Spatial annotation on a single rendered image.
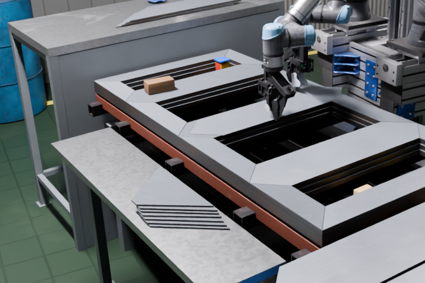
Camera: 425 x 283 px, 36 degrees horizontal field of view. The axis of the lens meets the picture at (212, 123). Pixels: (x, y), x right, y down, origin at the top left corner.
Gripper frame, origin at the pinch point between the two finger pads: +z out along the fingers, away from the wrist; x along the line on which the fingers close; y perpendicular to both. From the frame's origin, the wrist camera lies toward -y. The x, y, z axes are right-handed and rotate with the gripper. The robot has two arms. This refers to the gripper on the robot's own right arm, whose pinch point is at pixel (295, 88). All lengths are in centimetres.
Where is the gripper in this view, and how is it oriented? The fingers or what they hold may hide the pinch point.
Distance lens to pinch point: 277.4
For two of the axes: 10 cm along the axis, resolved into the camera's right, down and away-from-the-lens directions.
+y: 5.3, 3.1, -7.9
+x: 8.4, -2.5, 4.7
